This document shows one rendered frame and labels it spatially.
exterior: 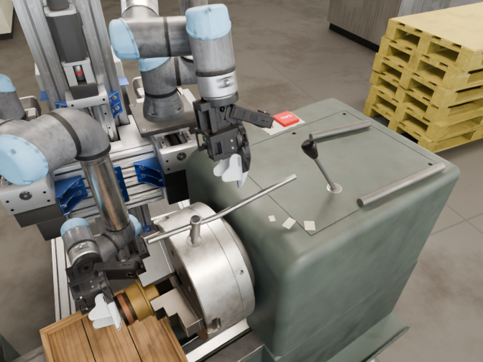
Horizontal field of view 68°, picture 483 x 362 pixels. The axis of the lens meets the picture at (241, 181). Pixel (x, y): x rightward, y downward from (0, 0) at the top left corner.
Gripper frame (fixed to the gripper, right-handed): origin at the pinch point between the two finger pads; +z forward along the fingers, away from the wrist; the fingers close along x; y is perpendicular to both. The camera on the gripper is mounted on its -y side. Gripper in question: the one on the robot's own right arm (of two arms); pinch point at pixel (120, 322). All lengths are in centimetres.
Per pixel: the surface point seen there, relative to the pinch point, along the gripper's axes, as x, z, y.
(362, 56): -108, -266, -386
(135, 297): 3.5, -1.6, -4.8
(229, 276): 9.6, 8.6, -23.4
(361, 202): 19, 13, -56
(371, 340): -55, 21, -74
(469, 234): -109, -7, -216
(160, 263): 6.2, -5.3, -12.7
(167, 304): 1.9, 2.6, -10.4
